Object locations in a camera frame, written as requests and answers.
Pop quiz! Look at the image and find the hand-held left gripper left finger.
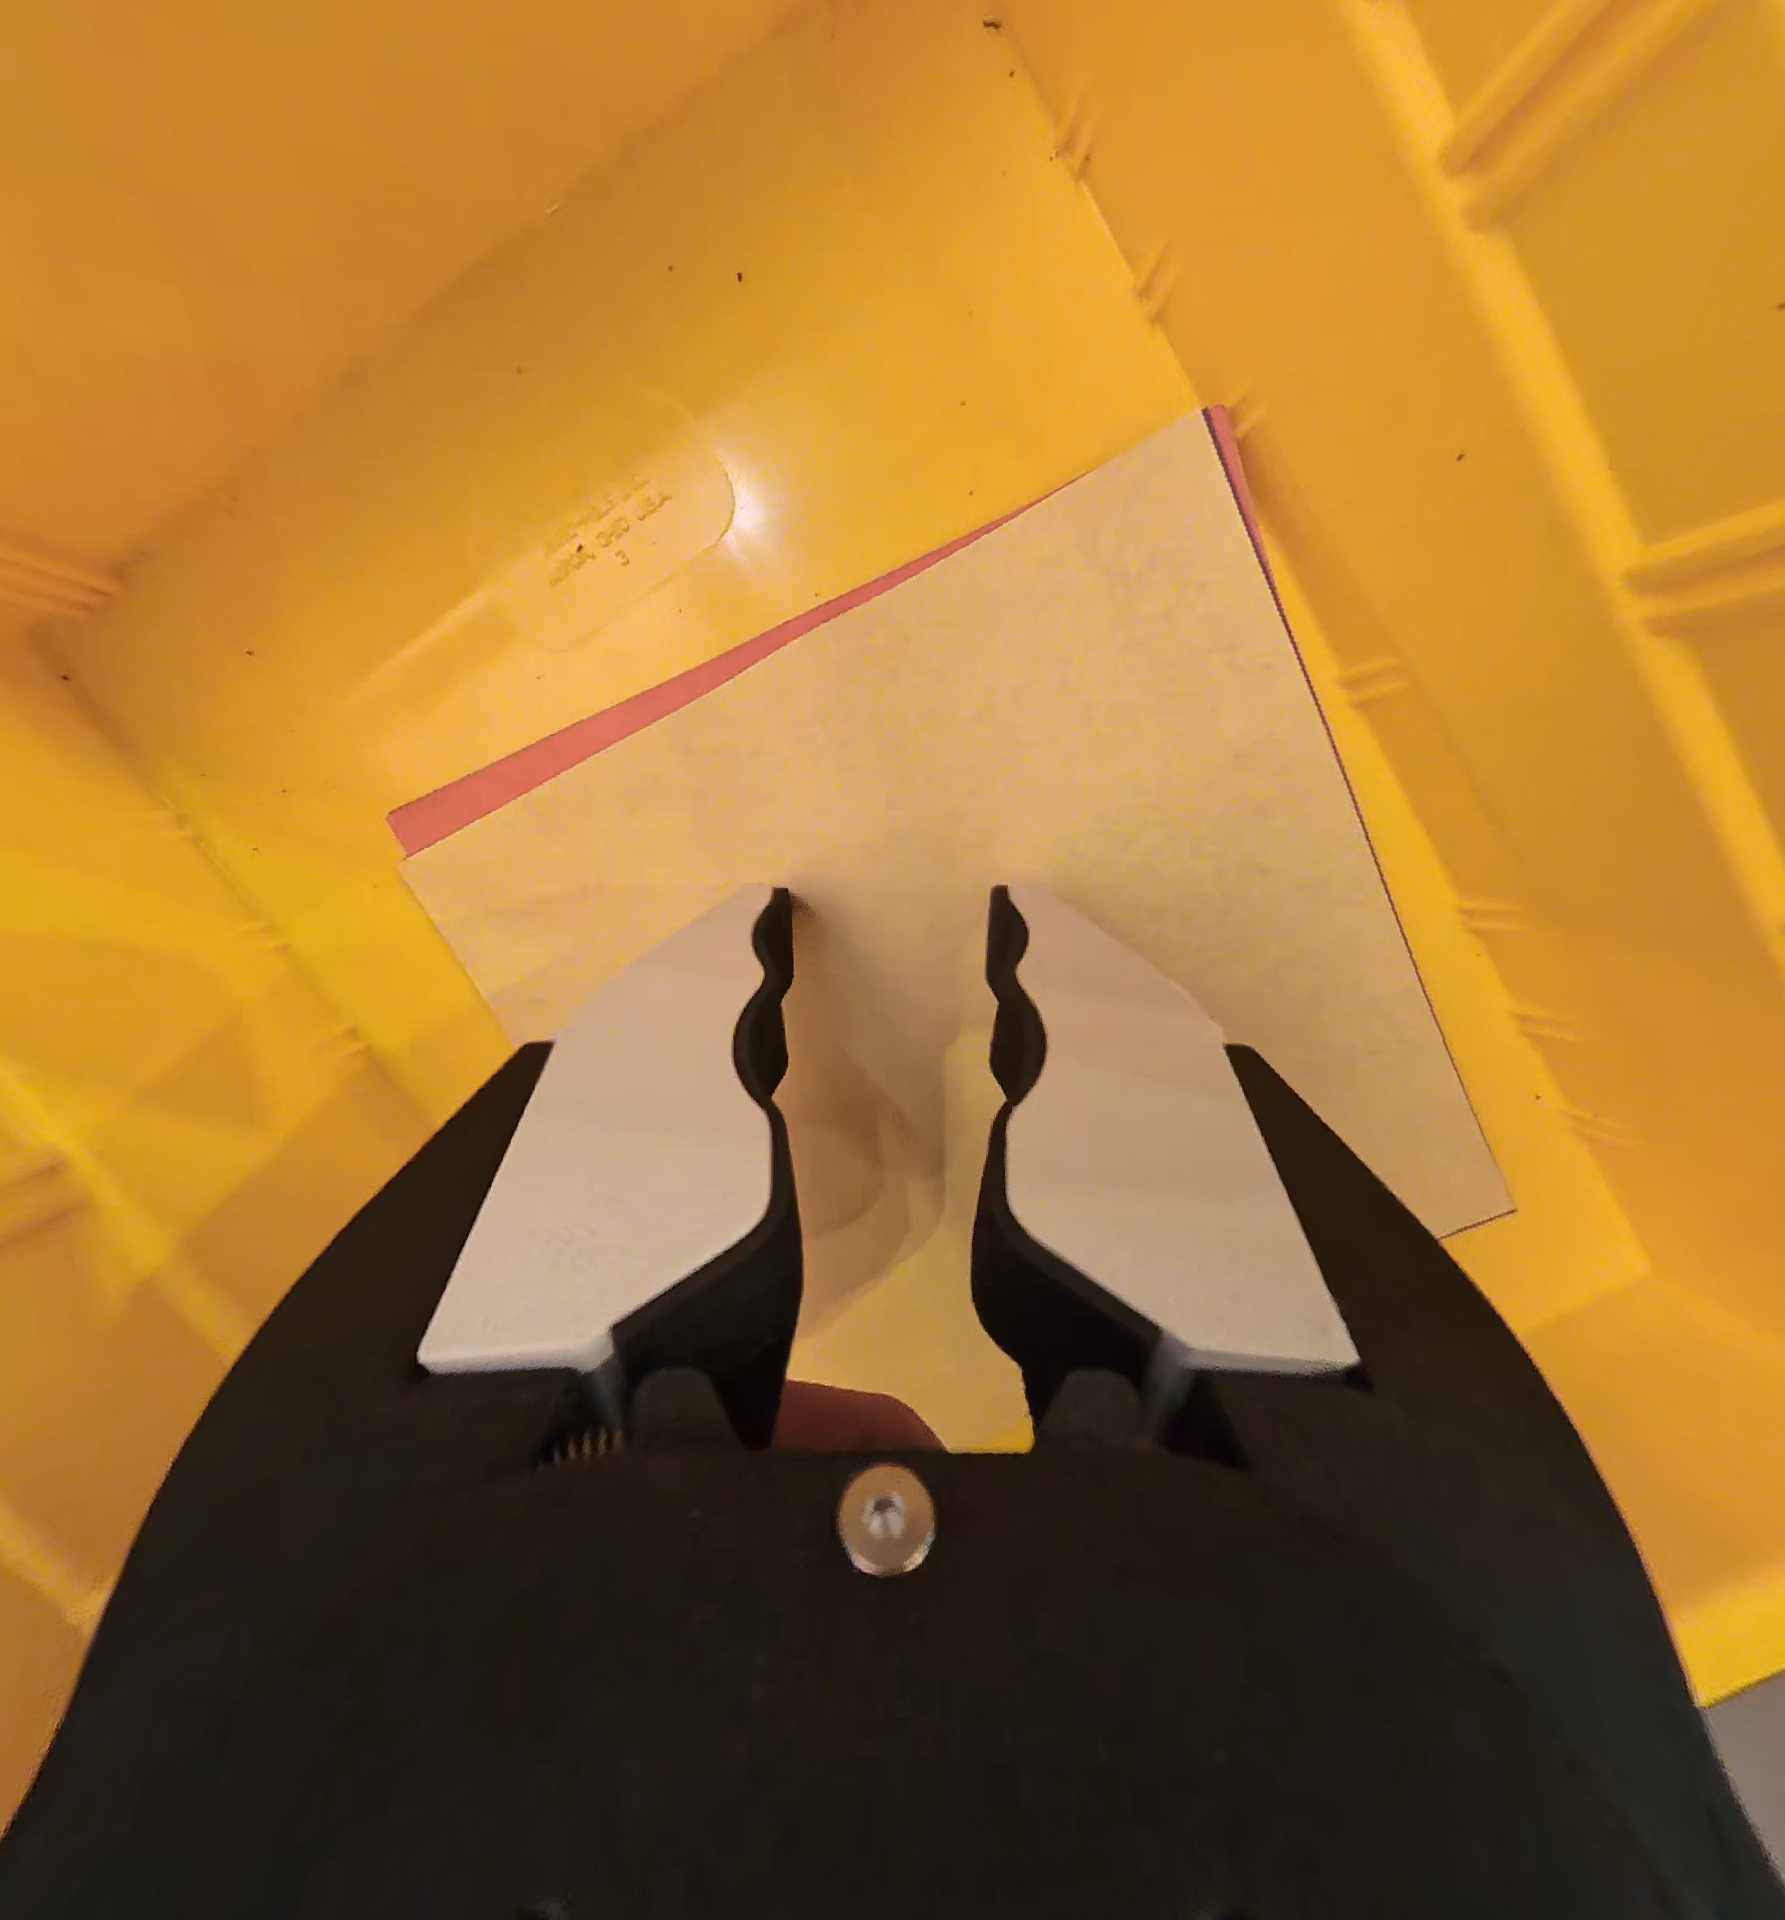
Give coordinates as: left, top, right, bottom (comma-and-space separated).
416, 882, 807, 1453

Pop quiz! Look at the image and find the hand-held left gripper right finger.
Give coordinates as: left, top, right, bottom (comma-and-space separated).
971, 881, 1362, 1453

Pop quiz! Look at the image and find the yellow paper sheet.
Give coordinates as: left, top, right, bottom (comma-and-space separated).
398, 411, 1520, 1336

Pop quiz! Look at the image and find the yellow plastic bin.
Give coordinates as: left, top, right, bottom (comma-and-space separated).
0, 0, 1785, 1705

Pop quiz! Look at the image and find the pink paper sheet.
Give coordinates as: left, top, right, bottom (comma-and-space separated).
387, 404, 1520, 1240

